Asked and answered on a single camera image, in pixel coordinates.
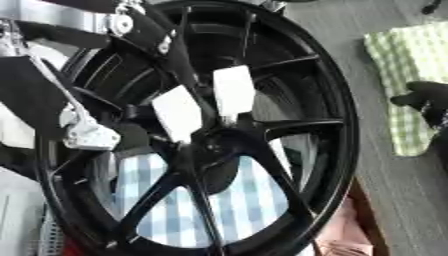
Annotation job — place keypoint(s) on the pink bag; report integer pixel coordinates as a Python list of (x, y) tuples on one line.
[(344, 233)]

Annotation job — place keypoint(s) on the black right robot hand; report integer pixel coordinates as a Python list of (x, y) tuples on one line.
[(429, 96)]

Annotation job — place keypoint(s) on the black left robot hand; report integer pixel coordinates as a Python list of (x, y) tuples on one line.
[(146, 30)]

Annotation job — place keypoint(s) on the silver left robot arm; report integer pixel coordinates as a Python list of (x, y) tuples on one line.
[(52, 13)]

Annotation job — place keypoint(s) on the black spoked wheel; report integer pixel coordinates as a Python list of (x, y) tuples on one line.
[(205, 150)]

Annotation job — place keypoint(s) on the white pin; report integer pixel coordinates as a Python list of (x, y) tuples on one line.
[(178, 113), (233, 90)]

